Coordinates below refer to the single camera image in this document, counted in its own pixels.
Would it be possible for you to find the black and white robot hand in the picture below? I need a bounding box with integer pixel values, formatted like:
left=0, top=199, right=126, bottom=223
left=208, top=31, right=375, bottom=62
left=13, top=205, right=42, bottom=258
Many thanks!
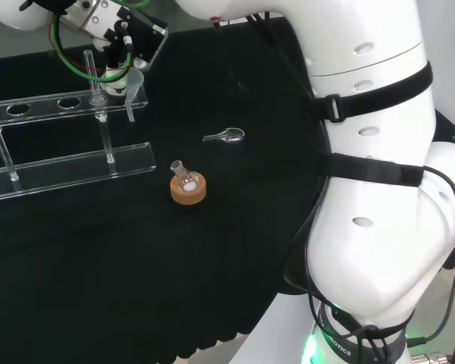
left=59, top=0, right=169, bottom=96

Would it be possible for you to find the translucent white plastic funnel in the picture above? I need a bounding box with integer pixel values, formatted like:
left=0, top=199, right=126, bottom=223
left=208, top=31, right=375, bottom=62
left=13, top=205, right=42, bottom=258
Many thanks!
left=122, top=67, right=146, bottom=123

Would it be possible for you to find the clear glass weighing funnel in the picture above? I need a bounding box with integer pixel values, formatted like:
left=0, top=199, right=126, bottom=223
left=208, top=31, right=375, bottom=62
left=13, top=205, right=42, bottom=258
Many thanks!
left=202, top=127, right=246, bottom=146

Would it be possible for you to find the clear acrylic funnel stand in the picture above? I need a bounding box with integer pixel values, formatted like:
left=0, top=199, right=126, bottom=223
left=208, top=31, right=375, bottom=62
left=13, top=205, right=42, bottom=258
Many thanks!
left=0, top=50, right=157, bottom=202

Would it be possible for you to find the round-bottom glass flask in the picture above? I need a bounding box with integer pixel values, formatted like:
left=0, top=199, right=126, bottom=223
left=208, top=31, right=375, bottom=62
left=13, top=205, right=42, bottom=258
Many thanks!
left=169, top=158, right=199, bottom=193

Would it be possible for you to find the black cloth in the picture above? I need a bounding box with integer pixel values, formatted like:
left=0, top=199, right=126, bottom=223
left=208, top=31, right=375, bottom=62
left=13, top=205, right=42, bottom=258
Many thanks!
left=0, top=17, right=329, bottom=360

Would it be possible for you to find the green cable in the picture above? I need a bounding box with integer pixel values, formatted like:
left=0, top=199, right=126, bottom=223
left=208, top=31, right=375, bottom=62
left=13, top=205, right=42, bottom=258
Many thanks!
left=48, top=0, right=153, bottom=81

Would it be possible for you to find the cork ring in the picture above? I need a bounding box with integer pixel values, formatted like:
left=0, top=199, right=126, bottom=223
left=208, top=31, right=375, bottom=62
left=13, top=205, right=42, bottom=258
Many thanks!
left=169, top=170, right=208, bottom=208

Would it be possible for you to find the black strap with buckle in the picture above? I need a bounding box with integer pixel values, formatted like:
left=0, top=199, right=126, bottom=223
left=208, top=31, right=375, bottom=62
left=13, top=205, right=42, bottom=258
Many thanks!
left=311, top=60, right=434, bottom=124

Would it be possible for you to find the plain black strap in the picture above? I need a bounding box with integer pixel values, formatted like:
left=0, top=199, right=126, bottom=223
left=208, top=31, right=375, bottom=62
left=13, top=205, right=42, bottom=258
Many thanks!
left=318, top=152, right=426, bottom=189

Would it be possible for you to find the black cable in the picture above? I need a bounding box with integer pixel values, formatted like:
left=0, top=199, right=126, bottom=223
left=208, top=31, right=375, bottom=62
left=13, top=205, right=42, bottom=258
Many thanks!
left=246, top=11, right=455, bottom=364

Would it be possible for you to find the grey cable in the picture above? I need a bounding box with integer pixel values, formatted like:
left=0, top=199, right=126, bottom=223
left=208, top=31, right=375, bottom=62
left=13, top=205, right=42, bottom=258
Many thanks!
left=407, top=261, right=455, bottom=347

